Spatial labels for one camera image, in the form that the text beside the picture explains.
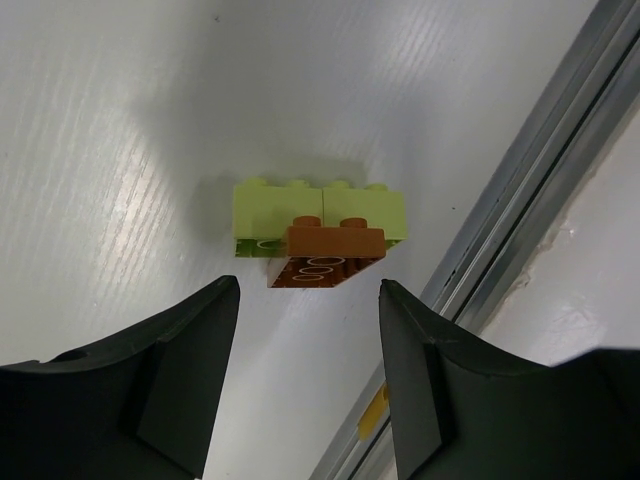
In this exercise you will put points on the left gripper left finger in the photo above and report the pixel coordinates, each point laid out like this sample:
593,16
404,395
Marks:
138,404

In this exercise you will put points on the green lego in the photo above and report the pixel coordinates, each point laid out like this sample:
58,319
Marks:
261,211

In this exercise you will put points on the orange lego brick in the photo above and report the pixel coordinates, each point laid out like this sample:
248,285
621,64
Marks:
316,256

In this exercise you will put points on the yellow tape on rail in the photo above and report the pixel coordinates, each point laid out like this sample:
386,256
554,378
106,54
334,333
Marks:
373,413

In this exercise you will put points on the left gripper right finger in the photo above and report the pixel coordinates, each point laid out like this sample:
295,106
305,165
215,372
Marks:
462,408

